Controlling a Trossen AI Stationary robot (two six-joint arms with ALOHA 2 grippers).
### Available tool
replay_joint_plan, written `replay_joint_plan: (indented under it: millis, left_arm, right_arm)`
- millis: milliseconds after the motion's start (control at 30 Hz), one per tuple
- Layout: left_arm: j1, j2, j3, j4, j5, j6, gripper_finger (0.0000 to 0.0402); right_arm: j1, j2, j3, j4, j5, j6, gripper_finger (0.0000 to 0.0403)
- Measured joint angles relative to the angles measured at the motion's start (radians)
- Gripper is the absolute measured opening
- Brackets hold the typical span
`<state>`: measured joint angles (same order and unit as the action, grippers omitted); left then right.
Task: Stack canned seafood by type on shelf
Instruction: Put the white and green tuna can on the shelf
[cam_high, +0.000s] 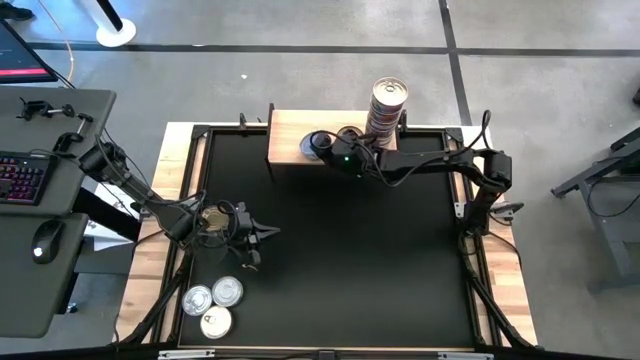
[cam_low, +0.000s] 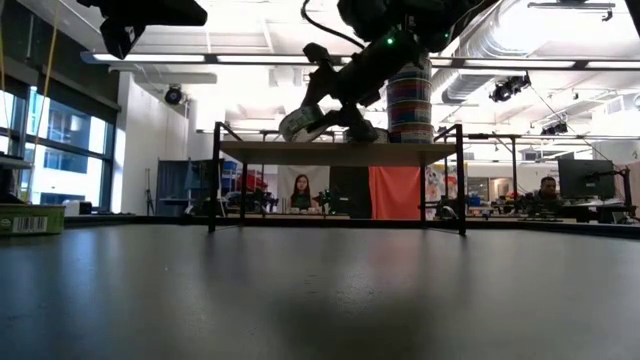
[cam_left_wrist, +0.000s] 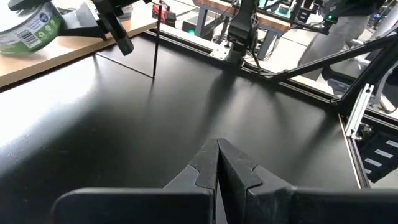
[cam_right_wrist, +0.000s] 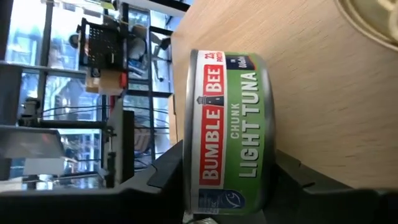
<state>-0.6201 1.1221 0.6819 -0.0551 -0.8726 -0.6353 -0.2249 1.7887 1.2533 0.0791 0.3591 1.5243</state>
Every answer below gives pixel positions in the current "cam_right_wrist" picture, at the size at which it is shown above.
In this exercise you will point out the large window black frame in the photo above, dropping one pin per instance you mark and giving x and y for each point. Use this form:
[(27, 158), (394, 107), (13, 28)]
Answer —
[(21, 37)]

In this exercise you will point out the green tuna can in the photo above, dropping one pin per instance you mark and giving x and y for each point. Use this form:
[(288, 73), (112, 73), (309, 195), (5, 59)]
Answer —
[(230, 133)]

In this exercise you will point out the wooden shelf black metal frame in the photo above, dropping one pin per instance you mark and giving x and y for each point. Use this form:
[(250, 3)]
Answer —
[(326, 109)]

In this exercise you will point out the brown cardboard box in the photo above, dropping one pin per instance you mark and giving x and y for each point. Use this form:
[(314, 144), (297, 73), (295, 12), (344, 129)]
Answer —
[(105, 82)]

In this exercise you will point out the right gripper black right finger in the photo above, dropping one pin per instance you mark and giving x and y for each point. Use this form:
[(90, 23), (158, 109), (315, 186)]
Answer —
[(326, 205)]

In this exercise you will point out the blue pink salmon can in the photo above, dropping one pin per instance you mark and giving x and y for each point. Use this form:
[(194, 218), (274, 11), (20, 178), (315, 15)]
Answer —
[(373, 18)]

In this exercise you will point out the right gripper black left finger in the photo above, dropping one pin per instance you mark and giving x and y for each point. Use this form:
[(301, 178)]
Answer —
[(93, 207)]

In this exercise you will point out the black perforated panel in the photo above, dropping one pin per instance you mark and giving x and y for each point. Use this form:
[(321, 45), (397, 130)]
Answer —
[(102, 46)]

